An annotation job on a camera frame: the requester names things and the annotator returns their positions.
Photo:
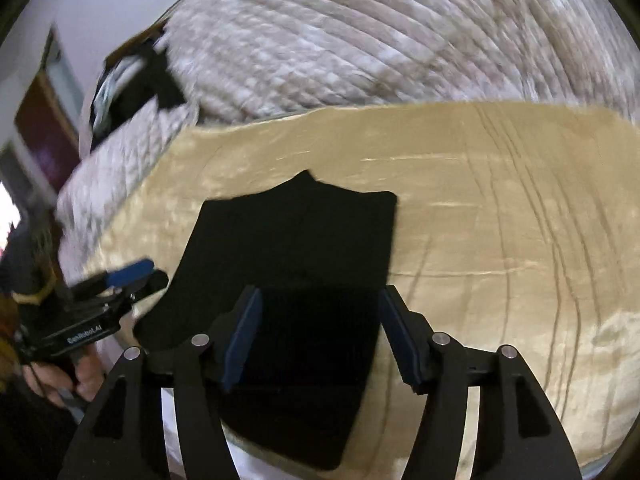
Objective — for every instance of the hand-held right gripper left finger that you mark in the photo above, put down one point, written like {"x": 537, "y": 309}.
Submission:
{"x": 242, "y": 340}

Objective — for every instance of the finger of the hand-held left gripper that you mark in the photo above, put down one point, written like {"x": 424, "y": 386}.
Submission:
{"x": 130, "y": 272}
{"x": 152, "y": 282}

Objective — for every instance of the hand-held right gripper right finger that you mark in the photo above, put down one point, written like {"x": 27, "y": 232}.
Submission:
{"x": 402, "y": 340}

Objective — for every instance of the black pants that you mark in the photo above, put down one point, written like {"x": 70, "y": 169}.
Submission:
{"x": 300, "y": 240}

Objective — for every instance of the person's left hand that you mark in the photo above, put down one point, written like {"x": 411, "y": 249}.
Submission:
{"x": 87, "y": 370}

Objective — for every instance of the white bed sheet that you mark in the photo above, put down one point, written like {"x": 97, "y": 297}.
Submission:
{"x": 250, "y": 467}

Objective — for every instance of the beige velvet blanket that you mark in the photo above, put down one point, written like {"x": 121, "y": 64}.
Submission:
{"x": 500, "y": 210}

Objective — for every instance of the dark red wooden door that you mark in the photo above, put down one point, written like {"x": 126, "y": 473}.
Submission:
{"x": 45, "y": 130}

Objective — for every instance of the black bag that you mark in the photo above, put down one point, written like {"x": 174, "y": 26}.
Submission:
{"x": 145, "y": 90}

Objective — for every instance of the white quilted bedspread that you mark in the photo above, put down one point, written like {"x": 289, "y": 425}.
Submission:
{"x": 350, "y": 35}

